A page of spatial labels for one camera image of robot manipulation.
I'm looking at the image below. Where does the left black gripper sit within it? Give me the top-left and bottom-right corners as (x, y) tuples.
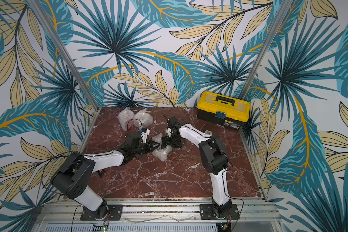
(133, 140), (161, 155)

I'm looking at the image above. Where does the clear bubble wrap sheet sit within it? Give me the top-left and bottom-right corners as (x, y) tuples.
(133, 108), (154, 129)
(152, 133), (173, 162)
(118, 107), (135, 131)

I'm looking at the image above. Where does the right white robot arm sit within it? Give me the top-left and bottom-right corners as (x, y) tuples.
(161, 117), (232, 212)

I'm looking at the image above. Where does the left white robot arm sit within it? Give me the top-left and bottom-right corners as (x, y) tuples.
(51, 130), (160, 220)

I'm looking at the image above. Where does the yellow black toolbox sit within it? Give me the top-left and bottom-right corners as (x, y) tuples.
(197, 91), (250, 129)

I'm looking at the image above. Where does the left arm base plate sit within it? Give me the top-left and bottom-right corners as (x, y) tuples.
(80, 202), (123, 222)

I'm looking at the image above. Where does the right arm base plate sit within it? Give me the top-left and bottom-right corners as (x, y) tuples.
(199, 204), (240, 220)

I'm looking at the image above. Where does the front aluminium rail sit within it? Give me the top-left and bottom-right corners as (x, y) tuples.
(32, 198), (284, 232)

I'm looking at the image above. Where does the left aluminium frame post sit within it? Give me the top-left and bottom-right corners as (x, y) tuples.
(28, 0), (100, 111)

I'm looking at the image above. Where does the aluminium frame post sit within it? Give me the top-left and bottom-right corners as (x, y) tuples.
(239, 0), (292, 100)
(28, 0), (100, 111)

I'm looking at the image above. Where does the right aluminium frame post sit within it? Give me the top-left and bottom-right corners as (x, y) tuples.
(239, 0), (292, 100)

